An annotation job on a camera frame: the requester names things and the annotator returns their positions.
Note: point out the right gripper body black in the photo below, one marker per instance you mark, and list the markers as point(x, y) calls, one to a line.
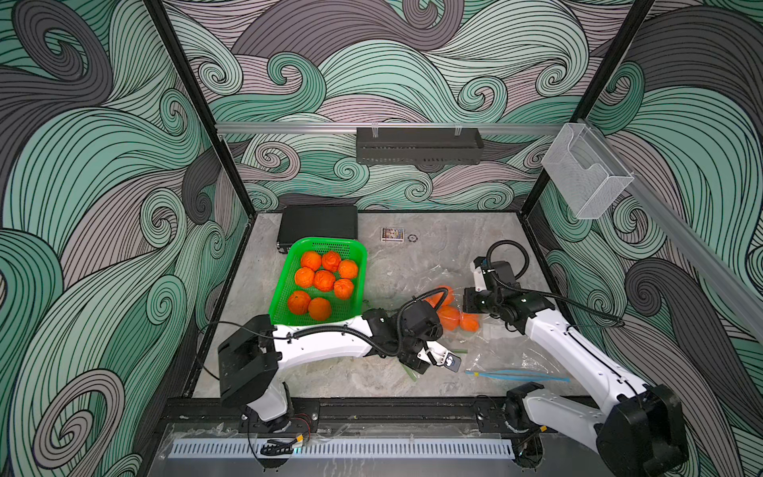
point(480, 300)

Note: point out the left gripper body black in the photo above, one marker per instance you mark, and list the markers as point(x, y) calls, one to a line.
point(408, 355)

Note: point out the green-zip bag of oranges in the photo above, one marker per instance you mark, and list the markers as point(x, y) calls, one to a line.
point(475, 345)

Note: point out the blue-zip bag of oranges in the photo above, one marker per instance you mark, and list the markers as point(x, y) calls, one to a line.
point(525, 367)

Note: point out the orange fruit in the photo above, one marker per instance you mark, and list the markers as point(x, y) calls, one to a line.
point(343, 288)
point(304, 277)
point(320, 309)
point(331, 261)
point(324, 280)
point(348, 269)
point(298, 302)

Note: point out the orange fruit taken out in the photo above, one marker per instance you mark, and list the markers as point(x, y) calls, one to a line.
point(312, 260)

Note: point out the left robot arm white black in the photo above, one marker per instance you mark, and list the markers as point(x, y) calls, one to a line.
point(251, 358)

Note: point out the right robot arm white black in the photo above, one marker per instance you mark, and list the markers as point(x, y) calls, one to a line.
point(636, 429)

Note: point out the small card box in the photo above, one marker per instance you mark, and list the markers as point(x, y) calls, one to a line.
point(392, 235)

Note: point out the green plastic basket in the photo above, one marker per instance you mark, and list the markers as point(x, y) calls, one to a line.
point(341, 309)

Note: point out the black hard case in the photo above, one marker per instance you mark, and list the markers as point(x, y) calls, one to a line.
point(300, 222)

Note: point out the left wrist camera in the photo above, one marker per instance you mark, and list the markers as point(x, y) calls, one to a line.
point(441, 357)

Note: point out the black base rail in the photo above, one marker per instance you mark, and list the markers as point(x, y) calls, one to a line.
point(327, 415)

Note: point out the clear acrylic wall holder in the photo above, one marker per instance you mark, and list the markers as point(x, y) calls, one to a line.
point(586, 170)

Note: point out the black wall tray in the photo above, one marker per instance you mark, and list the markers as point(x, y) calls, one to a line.
point(427, 148)

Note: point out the white slotted cable duct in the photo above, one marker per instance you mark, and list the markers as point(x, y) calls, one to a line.
point(410, 447)

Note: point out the aluminium wall rail right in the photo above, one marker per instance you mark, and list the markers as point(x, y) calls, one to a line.
point(655, 186)

